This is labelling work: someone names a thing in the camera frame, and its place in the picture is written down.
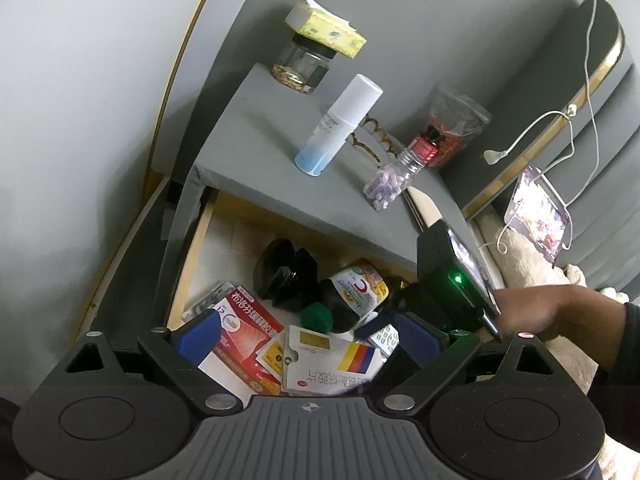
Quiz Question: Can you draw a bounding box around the grey drawer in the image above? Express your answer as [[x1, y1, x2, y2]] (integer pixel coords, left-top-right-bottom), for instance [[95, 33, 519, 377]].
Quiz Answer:
[[167, 188, 416, 330]]

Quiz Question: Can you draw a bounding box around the pink pill bottle silver lid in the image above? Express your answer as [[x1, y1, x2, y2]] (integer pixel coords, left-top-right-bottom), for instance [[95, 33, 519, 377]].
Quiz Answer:
[[363, 148, 425, 211]]

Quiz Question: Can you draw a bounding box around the white blue spray bottle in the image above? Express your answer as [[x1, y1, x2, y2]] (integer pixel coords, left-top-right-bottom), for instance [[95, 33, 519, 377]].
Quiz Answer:
[[294, 74, 383, 177]]

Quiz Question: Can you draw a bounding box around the person's right forearm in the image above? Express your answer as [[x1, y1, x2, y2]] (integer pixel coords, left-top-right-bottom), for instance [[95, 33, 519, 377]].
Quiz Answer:
[[574, 287, 627, 372]]

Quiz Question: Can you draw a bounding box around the person's right hand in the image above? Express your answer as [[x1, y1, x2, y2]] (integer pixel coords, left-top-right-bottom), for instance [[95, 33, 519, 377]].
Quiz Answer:
[[494, 285, 586, 340]]

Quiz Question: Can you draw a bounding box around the blister pack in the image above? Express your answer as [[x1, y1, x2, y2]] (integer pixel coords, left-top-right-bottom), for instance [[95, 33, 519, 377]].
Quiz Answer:
[[181, 282, 236, 323]]

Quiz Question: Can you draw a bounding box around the red medicine box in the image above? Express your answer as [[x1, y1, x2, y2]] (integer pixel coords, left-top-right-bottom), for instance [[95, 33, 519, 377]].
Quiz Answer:
[[213, 285, 283, 396]]

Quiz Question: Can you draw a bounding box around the beige fluffy blanket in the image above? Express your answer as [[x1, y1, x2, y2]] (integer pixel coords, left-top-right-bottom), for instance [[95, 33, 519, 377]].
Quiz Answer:
[[468, 212, 598, 393]]

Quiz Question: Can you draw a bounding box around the dark vitamin C bottle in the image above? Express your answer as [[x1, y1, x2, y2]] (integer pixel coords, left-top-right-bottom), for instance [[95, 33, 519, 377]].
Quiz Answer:
[[299, 259, 390, 334]]

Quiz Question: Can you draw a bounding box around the white medicine box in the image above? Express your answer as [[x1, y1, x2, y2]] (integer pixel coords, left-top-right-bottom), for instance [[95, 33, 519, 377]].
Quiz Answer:
[[281, 325, 386, 396]]

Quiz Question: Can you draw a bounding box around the black crumpled bag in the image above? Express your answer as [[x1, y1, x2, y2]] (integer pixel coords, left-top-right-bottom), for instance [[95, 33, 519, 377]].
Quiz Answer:
[[253, 238, 318, 312]]

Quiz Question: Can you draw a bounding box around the smartphone with lit screen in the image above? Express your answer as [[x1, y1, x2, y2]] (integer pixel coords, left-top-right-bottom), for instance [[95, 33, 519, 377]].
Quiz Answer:
[[503, 166, 573, 264]]

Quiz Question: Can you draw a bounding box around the red label supplement bottle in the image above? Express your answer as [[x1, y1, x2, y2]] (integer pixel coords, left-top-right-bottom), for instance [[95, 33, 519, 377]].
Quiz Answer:
[[409, 125, 445, 166]]

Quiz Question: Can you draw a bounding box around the bag of red dried goods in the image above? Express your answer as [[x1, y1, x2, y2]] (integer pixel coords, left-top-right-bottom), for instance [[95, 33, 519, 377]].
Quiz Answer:
[[427, 86, 492, 168]]

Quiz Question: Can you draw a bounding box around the brown wavy headband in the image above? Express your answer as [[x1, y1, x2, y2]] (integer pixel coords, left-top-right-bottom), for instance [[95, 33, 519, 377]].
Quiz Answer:
[[347, 115, 405, 168]]

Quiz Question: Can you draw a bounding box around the grey nightstand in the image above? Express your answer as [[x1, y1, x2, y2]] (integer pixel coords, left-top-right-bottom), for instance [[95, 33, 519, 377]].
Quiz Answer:
[[154, 62, 482, 321]]

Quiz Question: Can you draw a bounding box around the clear jar black lid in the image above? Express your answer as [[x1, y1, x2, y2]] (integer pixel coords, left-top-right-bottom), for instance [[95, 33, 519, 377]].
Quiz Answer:
[[271, 34, 336, 94]]

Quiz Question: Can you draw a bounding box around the yellow tissue pack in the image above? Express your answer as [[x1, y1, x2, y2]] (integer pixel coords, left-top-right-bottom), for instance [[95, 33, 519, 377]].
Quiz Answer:
[[284, 0, 367, 58]]

